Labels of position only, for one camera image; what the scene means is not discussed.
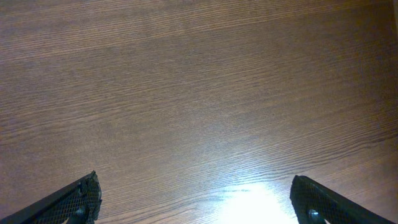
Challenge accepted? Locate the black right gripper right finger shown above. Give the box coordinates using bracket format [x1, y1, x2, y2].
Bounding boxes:
[290, 175, 394, 224]

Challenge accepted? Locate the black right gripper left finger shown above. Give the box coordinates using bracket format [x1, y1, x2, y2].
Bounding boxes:
[1, 171, 102, 224]

